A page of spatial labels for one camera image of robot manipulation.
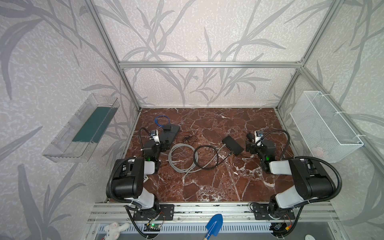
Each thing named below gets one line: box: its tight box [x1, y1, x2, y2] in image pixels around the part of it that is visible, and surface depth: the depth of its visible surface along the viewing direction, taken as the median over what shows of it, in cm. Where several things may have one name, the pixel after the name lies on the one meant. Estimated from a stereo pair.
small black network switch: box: [222, 135, 244, 156], surface depth 100 cm
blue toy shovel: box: [203, 213, 224, 240], surface depth 72 cm
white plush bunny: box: [104, 222, 130, 240], surface depth 68 cm
